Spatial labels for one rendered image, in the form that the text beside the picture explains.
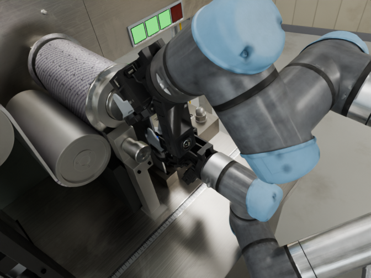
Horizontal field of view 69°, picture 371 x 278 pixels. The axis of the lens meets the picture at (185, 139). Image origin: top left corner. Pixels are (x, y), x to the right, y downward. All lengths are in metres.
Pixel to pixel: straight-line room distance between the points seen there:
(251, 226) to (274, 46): 0.41
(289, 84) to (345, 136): 2.03
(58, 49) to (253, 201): 0.52
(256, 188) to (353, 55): 0.27
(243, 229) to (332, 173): 1.53
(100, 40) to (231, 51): 0.70
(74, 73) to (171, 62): 0.33
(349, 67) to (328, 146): 1.87
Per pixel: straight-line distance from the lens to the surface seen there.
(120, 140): 0.56
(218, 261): 0.71
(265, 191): 0.51
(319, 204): 1.90
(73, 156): 0.57
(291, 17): 3.57
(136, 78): 0.41
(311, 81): 0.32
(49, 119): 0.62
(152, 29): 1.01
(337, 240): 0.56
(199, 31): 0.25
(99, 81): 0.53
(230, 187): 0.53
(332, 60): 0.36
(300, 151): 0.29
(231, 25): 0.23
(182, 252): 0.73
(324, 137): 2.28
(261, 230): 0.59
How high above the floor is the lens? 1.57
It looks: 46 degrees down
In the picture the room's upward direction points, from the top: 10 degrees counter-clockwise
